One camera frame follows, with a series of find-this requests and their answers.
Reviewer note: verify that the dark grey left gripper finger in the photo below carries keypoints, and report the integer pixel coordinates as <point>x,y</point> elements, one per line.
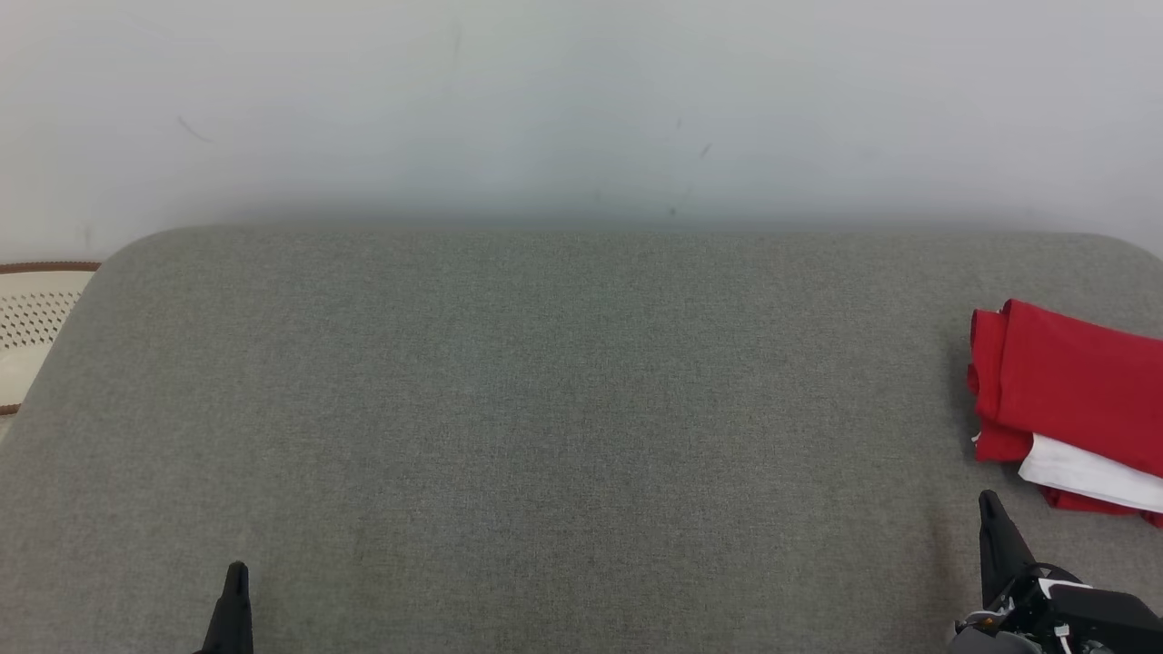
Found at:
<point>231,622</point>

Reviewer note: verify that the grey fabric sofa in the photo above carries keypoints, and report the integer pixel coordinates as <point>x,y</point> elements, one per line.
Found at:
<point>581,409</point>

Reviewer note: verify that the red Bulls 23 jersey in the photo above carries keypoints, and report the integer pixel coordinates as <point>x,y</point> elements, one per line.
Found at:
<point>1081,381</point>

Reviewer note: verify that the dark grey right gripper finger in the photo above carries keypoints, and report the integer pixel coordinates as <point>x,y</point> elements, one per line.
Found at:
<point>1001,554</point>

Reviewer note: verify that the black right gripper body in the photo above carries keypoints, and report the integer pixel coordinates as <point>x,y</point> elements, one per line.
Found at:
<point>1004,631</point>

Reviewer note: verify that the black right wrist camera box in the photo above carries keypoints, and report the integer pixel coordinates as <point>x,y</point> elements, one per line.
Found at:
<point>1108,622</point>

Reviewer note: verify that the red shorts with white stripe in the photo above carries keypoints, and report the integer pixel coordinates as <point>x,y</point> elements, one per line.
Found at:
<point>1108,501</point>

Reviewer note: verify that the cream perforated laundry basket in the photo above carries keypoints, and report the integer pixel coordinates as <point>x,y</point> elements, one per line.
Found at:
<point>32,336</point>

